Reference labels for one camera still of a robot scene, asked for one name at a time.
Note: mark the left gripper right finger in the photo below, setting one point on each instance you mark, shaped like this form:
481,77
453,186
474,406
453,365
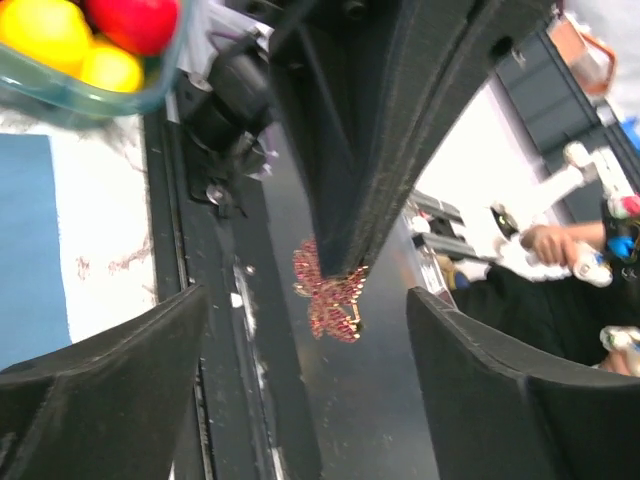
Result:
500,409

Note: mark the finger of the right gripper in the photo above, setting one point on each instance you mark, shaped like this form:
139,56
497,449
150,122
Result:
367,90

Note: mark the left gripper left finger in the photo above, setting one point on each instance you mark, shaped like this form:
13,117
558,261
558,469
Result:
109,407

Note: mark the blue tank top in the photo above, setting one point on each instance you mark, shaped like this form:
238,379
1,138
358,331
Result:
33,303

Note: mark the gold red brooch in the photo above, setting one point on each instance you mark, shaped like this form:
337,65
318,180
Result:
333,308

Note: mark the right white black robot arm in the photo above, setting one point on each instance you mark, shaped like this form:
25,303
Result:
238,99

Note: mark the person hand in background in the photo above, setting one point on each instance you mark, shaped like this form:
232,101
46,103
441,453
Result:
552,245

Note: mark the red apple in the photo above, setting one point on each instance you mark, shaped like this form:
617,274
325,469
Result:
143,27

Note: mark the yellow lemon lower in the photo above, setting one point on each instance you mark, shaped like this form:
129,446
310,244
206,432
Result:
109,67

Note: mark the yellow lemon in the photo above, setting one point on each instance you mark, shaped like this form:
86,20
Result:
109,67
53,33

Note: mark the yellow lemon upper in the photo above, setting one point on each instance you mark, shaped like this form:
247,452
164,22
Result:
53,33

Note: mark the teal glass fruit bowl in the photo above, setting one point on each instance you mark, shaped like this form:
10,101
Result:
55,97

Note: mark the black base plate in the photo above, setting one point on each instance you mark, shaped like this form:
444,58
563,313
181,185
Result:
250,404

